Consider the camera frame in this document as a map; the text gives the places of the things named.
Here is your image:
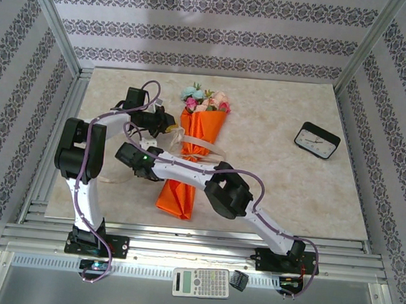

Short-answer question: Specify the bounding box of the aluminium side rail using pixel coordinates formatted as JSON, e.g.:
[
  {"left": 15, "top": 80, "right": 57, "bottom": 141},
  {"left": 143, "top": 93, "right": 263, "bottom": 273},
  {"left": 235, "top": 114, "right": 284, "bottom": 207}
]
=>
[
  {"left": 18, "top": 63, "right": 93, "bottom": 229},
  {"left": 319, "top": 92, "right": 387, "bottom": 254}
]

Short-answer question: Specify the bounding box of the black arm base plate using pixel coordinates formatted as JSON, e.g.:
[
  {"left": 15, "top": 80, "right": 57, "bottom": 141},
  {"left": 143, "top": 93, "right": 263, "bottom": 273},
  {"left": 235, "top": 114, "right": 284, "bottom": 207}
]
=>
[
  {"left": 254, "top": 245, "right": 322, "bottom": 278},
  {"left": 63, "top": 230, "right": 130, "bottom": 260}
]

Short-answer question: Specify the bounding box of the aluminium frame post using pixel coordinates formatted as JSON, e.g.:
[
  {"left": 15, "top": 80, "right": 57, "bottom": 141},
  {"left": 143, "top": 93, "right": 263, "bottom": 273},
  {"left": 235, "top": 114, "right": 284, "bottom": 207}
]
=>
[
  {"left": 11, "top": 0, "right": 89, "bottom": 77},
  {"left": 332, "top": 0, "right": 406, "bottom": 103}
]

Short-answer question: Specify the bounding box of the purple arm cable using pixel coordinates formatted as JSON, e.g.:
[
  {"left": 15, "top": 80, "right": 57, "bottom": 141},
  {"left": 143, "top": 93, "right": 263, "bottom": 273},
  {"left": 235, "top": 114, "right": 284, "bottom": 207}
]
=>
[
  {"left": 64, "top": 73, "right": 163, "bottom": 290},
  {"left": 108, "top": 122, "right": 332, "bottom": 303}
]

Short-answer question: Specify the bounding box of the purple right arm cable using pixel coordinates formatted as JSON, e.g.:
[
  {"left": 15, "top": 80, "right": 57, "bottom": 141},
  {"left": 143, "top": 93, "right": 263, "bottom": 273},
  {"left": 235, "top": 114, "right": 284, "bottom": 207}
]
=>
[{"left": 108, "top": 122, "right": 332, "bottom": 303}]

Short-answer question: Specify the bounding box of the beige fabric ribbon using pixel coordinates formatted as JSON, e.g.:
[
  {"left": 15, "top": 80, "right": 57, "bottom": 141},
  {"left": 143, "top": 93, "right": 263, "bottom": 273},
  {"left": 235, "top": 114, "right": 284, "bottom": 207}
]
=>
[{"left": 98, "top": 119, "right": 229, "bottom": 195}]

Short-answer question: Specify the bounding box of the cream artificial rose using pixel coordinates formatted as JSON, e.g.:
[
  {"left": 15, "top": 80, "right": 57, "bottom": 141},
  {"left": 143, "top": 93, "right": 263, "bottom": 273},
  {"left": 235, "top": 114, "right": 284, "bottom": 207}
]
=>
[{"left": 195, "top": 97, "right": 216, "bottom": 114}]

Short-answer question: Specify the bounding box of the pale peach artificial flower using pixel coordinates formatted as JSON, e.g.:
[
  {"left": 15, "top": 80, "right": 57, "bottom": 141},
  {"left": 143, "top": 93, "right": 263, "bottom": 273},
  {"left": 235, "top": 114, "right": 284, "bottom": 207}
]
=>
[{"left": 211, "top": 89, "right": 231, "bottom": 107}]

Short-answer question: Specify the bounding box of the white scientific calculator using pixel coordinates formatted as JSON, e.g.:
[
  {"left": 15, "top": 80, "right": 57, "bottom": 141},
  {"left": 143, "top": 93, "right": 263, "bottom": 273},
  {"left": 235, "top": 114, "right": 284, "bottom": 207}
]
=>
[{"left": 170, "top": 263, "right": 232, "bottom": 302}]

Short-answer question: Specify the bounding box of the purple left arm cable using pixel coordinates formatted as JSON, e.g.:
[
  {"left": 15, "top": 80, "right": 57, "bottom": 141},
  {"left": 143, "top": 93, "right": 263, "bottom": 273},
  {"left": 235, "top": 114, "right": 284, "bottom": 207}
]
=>
[{"left": 64, "top": 73, "right": 163, "bottom": 290}]

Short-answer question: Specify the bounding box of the perforated metal cable tray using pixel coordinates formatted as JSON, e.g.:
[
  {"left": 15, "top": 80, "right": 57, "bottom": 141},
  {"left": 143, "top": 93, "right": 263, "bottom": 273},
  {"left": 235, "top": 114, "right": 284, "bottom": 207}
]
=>
[{"left": 10, "top": 250, "right": 309, "bottom": 295}]

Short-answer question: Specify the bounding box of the small black box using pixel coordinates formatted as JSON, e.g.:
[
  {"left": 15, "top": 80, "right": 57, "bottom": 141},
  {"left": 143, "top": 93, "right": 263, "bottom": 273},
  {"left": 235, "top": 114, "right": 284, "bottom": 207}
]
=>
[{"left": 228, "top": 269, "right": 248, "bottom": 292}]

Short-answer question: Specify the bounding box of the black alarm clock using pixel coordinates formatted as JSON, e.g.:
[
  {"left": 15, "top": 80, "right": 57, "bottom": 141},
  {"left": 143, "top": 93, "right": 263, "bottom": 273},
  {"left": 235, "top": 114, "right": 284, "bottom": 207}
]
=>
[{"left": 291, "top": 120, "right": 343, "bottom": 162}]

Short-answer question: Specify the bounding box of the magenta artificial flower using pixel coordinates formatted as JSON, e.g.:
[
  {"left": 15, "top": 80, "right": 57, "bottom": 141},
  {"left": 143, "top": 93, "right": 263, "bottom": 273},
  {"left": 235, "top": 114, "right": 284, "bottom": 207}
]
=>
[{"left": 184, "top": 96, "right": 199, "bottom": 114}]

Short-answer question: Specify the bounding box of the small circuit board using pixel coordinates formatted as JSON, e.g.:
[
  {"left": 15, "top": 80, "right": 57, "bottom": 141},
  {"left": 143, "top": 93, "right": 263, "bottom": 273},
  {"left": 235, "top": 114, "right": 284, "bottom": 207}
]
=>
[
  {"left": 79, "top": 258, "right": 110, "bottom": 273},
  {"left": 278, "top": 275, "right": 304, "bottom": 290}
]

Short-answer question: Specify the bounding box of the light blue artificial flower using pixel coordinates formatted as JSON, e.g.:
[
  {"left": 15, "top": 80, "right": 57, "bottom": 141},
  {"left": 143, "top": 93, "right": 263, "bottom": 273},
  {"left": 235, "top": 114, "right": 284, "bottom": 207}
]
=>
[{"left": 180, "top": 81, "right": 207, "bottom": 104}]

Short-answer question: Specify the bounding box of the orange wrapping paper sheet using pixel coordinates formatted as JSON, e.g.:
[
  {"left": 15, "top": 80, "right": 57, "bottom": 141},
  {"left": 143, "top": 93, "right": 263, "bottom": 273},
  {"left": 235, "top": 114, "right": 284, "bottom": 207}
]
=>
[{"left": 154, "top": 104, "right": 229, "bottom": 225}]

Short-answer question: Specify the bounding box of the aluminium front frame rail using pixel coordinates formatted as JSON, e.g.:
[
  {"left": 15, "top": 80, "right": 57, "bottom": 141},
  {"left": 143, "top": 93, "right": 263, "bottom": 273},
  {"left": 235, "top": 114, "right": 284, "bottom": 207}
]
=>
[{"left": 0, "top": 207, "right": 391, "bottom": 285}]

